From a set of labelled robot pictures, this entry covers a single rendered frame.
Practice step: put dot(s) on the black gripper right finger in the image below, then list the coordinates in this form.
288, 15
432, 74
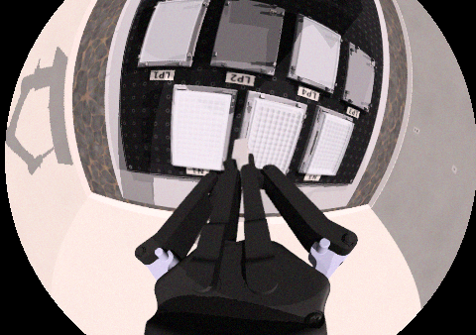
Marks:
327, 242

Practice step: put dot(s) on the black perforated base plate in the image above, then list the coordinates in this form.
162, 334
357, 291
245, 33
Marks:
146, 105

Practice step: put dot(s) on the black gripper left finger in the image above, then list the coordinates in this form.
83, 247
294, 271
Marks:
175, 238

